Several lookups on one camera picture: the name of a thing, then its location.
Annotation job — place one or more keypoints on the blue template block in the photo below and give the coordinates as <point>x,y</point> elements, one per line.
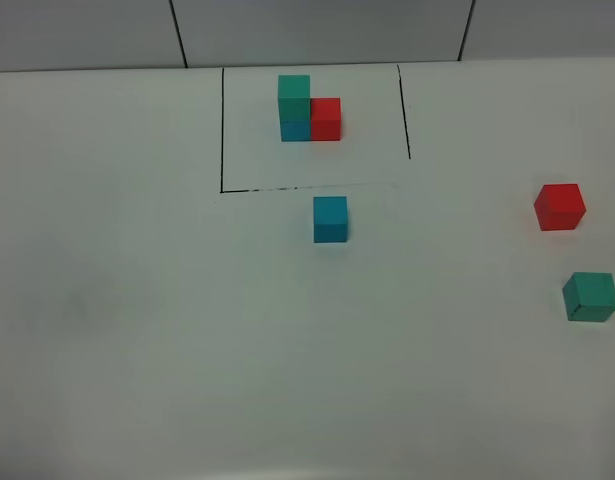
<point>295,131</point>

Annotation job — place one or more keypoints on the red template block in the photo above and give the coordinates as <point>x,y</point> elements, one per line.
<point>326,119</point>

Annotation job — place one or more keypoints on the green template block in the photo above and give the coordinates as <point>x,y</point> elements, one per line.
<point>294,98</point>

